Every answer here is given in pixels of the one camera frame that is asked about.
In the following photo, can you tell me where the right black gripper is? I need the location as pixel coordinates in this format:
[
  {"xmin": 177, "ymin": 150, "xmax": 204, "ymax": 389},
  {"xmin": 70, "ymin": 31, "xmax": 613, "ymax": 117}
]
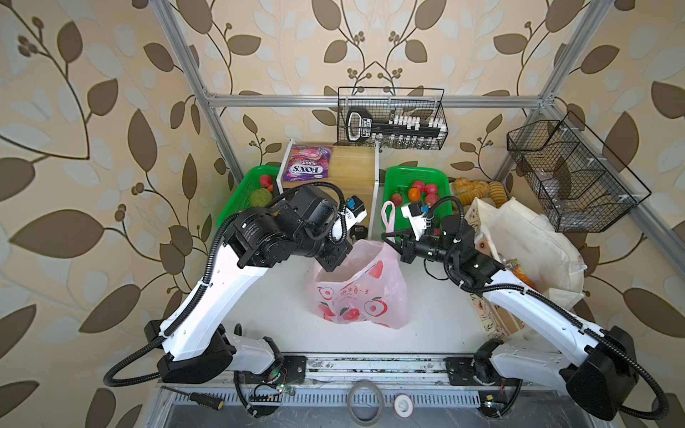
[{"xmin": 382, "ymin": 227, "xmax": 458, "ymax": 269}]

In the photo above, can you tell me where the green fruit basket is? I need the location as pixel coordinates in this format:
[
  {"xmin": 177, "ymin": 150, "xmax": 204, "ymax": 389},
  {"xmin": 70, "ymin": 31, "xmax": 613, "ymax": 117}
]
[{"xmin": 383, "ymin": 166, "xmax": 456, "ymax": 230}]

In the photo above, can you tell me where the pink plastic grocery bag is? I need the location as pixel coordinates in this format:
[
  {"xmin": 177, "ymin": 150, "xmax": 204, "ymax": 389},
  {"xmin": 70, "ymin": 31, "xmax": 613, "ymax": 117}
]
[{"xmin": 306, "ymin": 200, "xmax": 410, "ymax": 330}]

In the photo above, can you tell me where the cream canvas tote bag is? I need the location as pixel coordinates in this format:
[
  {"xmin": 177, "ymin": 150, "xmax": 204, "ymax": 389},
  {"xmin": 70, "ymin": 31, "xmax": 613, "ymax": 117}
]
[{"xmin": 466, "ymin": 199, "xmax": 587, "ymax": 310}]

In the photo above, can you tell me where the orange Fox's candy bag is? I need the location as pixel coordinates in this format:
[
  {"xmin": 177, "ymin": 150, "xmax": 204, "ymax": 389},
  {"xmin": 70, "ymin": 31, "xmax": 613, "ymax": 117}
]
[{"xmin": 506, "ymin": 259, "xmax": 538, "ymax": 291}]

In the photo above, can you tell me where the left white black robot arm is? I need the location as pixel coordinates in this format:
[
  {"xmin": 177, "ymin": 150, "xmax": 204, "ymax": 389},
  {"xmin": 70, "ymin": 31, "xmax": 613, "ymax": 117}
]
[{"xmin": 103, "ymin": 182, "xmax": 367, "ymax": 387}]

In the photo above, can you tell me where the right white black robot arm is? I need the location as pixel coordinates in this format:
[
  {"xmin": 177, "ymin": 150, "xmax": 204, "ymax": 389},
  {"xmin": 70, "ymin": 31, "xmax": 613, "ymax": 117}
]
[{"xmin": 382, "ymin": 215, "xmax": 670, "ymax": 421}]

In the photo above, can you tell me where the green cabbage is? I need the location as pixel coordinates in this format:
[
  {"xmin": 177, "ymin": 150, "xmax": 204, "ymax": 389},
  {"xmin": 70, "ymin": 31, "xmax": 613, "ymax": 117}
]
[{"xmin": 249, "ymin": 187, "xmax": 273, "ymax": 208}]

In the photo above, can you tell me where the white bread tray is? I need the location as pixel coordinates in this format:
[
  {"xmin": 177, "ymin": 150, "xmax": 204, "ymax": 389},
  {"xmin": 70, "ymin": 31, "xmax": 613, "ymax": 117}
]
[{"xmin": 452, "ymin": 178, "xmax": 508, "ymax": 208}]

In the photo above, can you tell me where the purple Fox's candy bag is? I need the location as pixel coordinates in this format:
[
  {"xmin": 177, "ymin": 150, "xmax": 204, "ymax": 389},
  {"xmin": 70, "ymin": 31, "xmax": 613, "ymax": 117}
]
[{"xmin": 282, "ymin": 144, "xmax": 333, "ymax": 183}]

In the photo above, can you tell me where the small orange tangerine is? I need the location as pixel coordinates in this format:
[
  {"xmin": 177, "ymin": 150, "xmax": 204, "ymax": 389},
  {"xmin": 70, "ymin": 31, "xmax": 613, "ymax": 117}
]
[{"xmin": 408, "ymin": 187, "xmax": 423, "ymax": 203}]

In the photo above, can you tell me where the left green vegetable basket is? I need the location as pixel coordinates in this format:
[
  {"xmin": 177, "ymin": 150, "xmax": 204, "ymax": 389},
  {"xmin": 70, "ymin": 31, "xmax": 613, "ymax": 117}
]
[{"xmin": 216, "ymin": 165, "xmax": 280, "ymax": 228}]

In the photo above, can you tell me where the white wooden two-tier shelf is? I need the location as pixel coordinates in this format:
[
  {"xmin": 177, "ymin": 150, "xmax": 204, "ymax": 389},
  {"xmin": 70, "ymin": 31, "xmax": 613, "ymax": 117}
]
[{"xmin": 276, "ymin": 140, "xmax": 379, "ymax": 240}]

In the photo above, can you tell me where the red apple left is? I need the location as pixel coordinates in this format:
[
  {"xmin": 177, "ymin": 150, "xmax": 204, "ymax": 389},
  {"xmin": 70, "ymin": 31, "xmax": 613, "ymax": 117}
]
[{"xmin": 391, "ymin": 194, "xmax": 404, "ymax": 207}]

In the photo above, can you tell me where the black barcode scanner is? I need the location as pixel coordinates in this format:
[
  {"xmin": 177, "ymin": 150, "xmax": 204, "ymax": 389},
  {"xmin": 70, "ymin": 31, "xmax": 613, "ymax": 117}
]
[{"xmin": 344, "ymin": 107, "xmax": 373, "ymax": 144}]

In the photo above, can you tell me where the grey tape roll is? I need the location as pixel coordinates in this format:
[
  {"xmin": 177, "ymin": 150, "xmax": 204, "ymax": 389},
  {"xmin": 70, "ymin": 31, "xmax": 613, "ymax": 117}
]
[{"xmin": 346, "ymin": 380, "xmax": 385, "ymax": 427}]

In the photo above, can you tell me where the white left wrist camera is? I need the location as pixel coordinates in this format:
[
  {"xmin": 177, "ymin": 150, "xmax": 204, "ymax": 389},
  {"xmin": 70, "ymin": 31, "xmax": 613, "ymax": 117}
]
[{"xmin": 329, "ymin": 195, "xmax": 367, "ymax": 243}]

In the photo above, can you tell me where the black wire basket rear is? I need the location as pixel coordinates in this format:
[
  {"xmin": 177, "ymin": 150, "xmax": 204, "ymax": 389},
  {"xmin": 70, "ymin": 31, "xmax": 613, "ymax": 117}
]
[{"xmin": 337, "ymin": 86, "xmax": 449, "ymax": 151}]

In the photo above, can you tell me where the black wire basket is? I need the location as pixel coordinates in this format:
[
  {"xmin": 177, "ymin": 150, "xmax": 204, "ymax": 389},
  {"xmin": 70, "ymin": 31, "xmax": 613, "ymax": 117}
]
[
  {"xmin": 507, "ymin": 112, "xmax": 652, "ymax": 233},
  {"xmin": 337, "ymin": 86, "xmax": 449, "ymax": 151}
]

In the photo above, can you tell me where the black wire basket right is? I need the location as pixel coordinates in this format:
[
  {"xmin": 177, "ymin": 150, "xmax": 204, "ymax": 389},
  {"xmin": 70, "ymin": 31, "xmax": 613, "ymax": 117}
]
[{"xmin": 507, "ymin": 112, "xmax": 652, "ymax": 233}]

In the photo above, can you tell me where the black handle screwdriver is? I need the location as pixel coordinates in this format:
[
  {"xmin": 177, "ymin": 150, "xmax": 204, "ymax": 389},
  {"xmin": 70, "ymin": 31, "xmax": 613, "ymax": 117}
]
[{"xmin": 161, "ymin": 385, "xmax": 224, "ymax": 411}]

